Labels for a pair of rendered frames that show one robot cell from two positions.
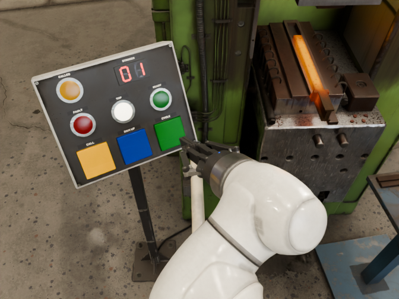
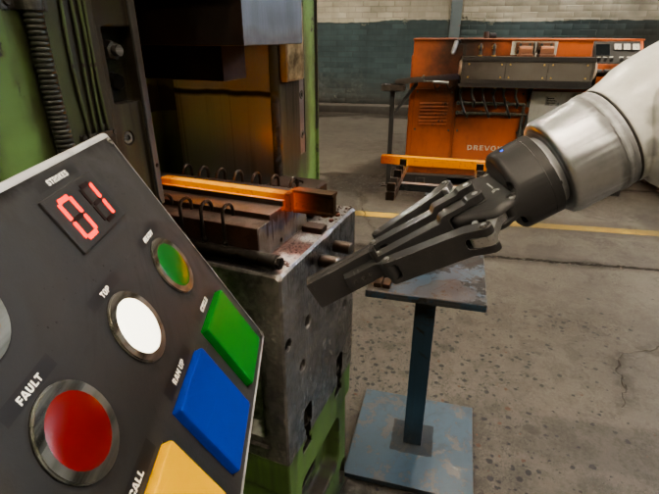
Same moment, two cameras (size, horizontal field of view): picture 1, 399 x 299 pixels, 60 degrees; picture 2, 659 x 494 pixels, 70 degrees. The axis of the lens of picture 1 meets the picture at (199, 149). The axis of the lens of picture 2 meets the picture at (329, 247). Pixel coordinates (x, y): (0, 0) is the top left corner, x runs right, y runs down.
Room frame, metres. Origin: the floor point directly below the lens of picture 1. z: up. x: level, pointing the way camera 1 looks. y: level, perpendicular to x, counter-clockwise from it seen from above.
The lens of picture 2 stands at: (0.37, 0.39, 1.29)
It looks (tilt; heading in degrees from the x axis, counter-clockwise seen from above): 25 degrees down; 294
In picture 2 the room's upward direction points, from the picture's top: straight up
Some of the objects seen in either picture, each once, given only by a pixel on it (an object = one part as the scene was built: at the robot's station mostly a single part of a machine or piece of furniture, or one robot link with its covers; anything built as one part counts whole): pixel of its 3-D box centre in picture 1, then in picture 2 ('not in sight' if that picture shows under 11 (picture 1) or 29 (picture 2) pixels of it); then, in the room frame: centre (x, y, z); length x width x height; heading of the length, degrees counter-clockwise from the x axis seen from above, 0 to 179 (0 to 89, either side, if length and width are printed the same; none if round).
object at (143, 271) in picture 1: (154, 256); not in sight; (0.70, 0.22, 0.05); 0.22 x 0.22 x 0.09; 2
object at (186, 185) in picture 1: (192, 185); not in sight; (0.90, 0.03, 0.36); 0.09 x 0.07 x 0.12; 92
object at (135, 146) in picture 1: (134, 146); (211, 410); (0.58, 0.17, 1.01); 0.07 x 0.05 x 0.07; 117
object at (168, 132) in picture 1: (170, 133); (229, 337); (0.63, 0.08, 1.01); 0.07 x 0.05 x 0.07; 117
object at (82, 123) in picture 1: (82, 124); (78, 429); (0.58, 0.28, 1.09); 0.05 x 0.03 x 0.04; 92
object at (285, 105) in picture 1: (293, 62); (194, 207); (1.01, -0.33, 0.96); 0.42 x 0.20 x 0.09; 2
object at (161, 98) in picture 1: (161, 99); (173, 265); (0.67, 0.10, 1.09); 0.05 x 0.03 x 0.04; 92
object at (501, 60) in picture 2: not in sight; (497, 108); (0.80, -4.36, 0.65); 2.10 x 1.12 x 1.30; 13
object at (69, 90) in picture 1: (69, 90); not in sight; (0.62, 0.30, 1.16); 0.05 x 0.03 x 0.04; 92
